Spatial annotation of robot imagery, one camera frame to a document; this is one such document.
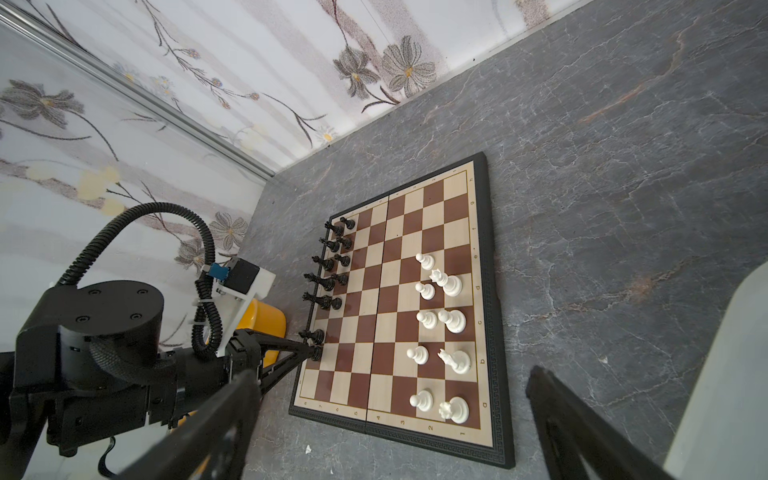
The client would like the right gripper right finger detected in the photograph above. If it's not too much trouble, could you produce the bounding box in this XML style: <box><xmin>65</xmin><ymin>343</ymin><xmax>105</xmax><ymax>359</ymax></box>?
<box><xmin>526</xmin><ymin>365</ymin><xmax>670</xmax><ymax>479</ymax></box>

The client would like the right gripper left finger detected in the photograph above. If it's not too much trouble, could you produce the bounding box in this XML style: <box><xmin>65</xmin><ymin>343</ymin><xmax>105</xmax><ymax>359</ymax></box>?
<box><xmin>116</xmin><ymin>370</ymin><xmax>261</xmax><ymax>479</ymax></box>

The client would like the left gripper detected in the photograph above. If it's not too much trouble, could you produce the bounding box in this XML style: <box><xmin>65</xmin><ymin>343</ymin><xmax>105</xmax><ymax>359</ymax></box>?
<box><xmin>225</xmin><ymin>329</ymin><xmax>323</xmax><ymax>395</ymax></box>

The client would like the black bishop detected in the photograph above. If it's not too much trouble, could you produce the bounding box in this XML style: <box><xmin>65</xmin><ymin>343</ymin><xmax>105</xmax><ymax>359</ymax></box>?
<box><xmin>311</xmin><ymin>256</ymin><xmax>336</xmax><ymax>271</ymax></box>
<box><xmin>298</xmin><ymin>329</ymin><xmax>325</xmax><ymax>346</ymax></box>

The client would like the yellow plastic tray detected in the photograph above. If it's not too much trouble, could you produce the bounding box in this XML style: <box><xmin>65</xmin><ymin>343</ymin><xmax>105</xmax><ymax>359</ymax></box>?
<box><xmin>237</xmin><ymin>299</ymin><xmax>287</xmax><ymax>338</ymax></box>

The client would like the brown folding chess board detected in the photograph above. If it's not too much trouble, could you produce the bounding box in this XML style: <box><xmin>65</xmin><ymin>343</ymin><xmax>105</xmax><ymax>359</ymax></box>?
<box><xmin>289</xmin><ymin>153</ymin><xmax>515</xmax><ymax>468</ymax></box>

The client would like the white plastic tray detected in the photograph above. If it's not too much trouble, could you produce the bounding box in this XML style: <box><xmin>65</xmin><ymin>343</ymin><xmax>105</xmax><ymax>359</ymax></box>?
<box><xmin>664</xmin><ymin>264</ymin><xmax>767</xmax><ymax>479</ymax></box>

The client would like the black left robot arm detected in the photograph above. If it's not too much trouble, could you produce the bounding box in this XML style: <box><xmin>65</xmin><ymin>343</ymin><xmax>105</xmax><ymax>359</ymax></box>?
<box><xmin>1</xmin><ymin>280</ymin><xmax>325</xmax><ymax>478</ymax></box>

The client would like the black king on board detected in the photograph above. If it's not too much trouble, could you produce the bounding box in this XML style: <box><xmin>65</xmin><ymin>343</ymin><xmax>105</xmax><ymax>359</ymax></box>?
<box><xmin>302</xmin><ymin>292</ymin><xmax>334</xmax><ymax>310</ymax></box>

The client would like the black queen on board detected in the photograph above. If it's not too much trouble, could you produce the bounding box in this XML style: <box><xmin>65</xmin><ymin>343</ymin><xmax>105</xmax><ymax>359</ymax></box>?
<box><xmin>303</xmin><ymin>273</ymin><xmax>336</xmax><ymax>291</ymax></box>

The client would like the black bishop on board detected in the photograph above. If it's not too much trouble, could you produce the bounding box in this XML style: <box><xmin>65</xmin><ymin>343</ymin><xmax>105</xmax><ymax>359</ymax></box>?
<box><xmin>311</xmin><ymin>256</ymin><xmax>336</xmax><ymax>271</ymax></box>

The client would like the black knight on board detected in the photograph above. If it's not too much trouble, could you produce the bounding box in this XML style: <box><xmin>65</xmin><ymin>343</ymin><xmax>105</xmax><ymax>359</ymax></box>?
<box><xmin>319</xmin><ymin>238</ymin><xmax>341</xmax><ymax>252</ymax></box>

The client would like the black rook on board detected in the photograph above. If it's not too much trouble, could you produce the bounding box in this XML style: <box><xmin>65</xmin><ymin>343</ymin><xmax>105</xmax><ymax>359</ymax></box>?
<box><xmin>324</xmin><ymin>221</ymin><xmax>345</xmax><ymax>237</ymax></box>

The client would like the white pawn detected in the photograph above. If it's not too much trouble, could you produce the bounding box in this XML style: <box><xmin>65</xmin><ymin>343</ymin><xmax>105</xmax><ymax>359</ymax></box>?
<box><xmin>414</xmin><ymin>283</ymin><xmax>436</xmax><ymax>300</ymax></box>
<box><xmin>415</xmin><ymin>253</ymin><xmax>435</xmax><ymax>271</ymax></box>
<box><xmin>409</xmin><ymin>389</ymin><xmax>434</xmax><ymax>412</ymax></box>
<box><xmin>406</xmin><ymin>345</ymin><xmax>429</xmax><ymax>365</ymax></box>
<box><xmin>416</xmin><ymin>311</ymin><xmax>438</xmax><ymax>330</ymax></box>

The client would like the white rook piece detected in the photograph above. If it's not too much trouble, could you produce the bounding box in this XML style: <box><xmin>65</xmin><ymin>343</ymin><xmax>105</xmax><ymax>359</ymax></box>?
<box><xmin>438</xmin><ymin>396</ymin><xmax>469</xmax><ymax>424</ymax></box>

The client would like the white knight piece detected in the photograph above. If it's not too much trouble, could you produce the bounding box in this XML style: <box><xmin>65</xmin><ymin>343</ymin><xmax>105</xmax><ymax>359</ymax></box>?
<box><xmin>438</xmin><ymin>349</ymin><xmax>471</xmax><ymax>375</ymax></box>

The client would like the white bishop piece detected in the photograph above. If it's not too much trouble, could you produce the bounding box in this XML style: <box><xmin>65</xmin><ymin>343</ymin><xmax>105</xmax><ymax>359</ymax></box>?
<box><xmin>437</xmin><ymin>309</ymin><xmax>467</xmax><ymax>334</ymax></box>

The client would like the white king piece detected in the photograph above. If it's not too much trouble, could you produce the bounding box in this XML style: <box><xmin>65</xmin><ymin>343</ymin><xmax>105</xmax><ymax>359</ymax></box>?
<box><xmin>430</xmin><ymin>269</ymin><xmax>463</xmax><ymax>297</ymax></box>

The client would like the black left corrugated cable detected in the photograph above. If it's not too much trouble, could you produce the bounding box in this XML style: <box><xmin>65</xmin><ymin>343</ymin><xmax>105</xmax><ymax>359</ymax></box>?
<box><xmin>56</xmin><ymin>201</ymin><xmax>224</xmax><ymax>361</ymax></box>

